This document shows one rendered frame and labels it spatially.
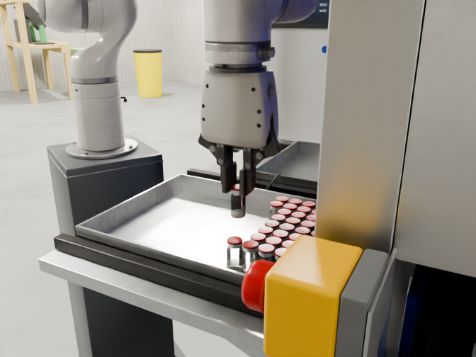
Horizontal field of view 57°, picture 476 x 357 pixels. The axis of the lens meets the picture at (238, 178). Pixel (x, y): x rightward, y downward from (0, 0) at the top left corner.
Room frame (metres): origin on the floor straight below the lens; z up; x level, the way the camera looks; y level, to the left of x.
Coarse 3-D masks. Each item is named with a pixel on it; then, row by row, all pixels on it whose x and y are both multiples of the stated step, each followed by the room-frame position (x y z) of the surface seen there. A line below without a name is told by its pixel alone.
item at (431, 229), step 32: (448, 0) 0.30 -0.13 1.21; (448, 32) 0.30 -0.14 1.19; (448, 64) 0.30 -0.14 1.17; (416, 96) 0.31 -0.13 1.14; (448, 96) 0.30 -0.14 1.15; (416, 128) 0.31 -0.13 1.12; (448, 128) 0.30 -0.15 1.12; (416, 160) 0.30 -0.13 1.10; (448, 160) 0.29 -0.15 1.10; (416, 192) 0.30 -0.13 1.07; (448, 192) 0.29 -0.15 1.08; (416, 224) 0.30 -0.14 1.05; (448, 224) 0.29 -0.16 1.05; (416, 256) 0.30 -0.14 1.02; (448, 256) 0.29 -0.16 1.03
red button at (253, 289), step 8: (256, 264) 0.30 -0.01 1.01; (264, 264) 0.30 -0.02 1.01; (272, 264) 0.30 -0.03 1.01; (248, 272) 0.29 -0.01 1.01; (256, 272) 0.29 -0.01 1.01; (264, 272) 0.29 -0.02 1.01; (248, 280) 0.29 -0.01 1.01; (256, 280) 0.29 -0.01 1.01; (264, 280) 0.29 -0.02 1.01; (248, 288) 0.29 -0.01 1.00; (256, 288) 0.28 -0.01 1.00; (264, 288) 0.28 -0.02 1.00; (248, 296) 0.28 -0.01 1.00; (256, 296) 0.28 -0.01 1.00; (264, 296) 0.28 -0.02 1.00; (248, 304) 0.29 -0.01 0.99; (256, 304) 0.28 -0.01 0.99
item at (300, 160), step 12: (300, 144) 1.04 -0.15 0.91; (312, 144) 1.03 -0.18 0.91; (276, 156) 0.92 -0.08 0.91; (288, 156) 0.99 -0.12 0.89; (300, 156) 1.02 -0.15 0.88; (312, 156) 1.02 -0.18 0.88; (264, 168) 0.87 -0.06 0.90; (276, 168) 0.92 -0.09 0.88; (288, 168) 0.93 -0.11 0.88; (300, 168) 0.93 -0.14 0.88; (312, 168) 0.93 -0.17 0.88; (264, 180) 0.80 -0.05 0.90; (276, 180) 0.79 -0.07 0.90; (288, 180) 0.78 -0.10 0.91; (300, 180) 0.77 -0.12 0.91; (312, 180) 0.85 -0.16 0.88
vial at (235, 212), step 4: (232, 192) 0.57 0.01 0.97; (236, 192) 0.57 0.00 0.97; (232, 196) 0.57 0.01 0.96; (236, 196) 0.57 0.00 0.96; (240, 196) 0.57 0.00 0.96; (232, 200) 0.57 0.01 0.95; (236, 200) 0.57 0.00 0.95; (240, 200) 0.57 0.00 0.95; (244, 200) 0.58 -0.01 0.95; (232, 204) 0.57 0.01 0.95; (236, 204) 0.57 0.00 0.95; (240, 204) 0.57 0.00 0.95; (244, 204) 0.58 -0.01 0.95; (232, 208) 0.57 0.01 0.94; (236, 208) 0.57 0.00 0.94; (240, 208) 0.57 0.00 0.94; (244, 208) 0.58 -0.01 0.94; (232, 212) 0.57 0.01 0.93; (236, 212) 0.57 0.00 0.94; (240, 212) 0.57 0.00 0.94; (244, 212) 0.58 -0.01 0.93; (232, 216) 0.57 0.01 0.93; (236, 216) 0.57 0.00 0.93; (240, 216) 0.57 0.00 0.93; (244, 216) 0.58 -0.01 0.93
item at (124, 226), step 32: (160, 192) 0.74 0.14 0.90; (192, 192) 0.78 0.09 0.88; (256, 192) 0.72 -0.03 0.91; (96, 224) 0.60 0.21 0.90; (128, 224) 0.64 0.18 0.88; (160, 224) 0.64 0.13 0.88; (192, 224) 0.64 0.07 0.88; (224, 224) 0.64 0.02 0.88; (256, 224) 0.64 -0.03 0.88; (160, 256) 0.50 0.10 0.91; (192, 256) 0.54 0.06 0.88; (224, 256) 0.54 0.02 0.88
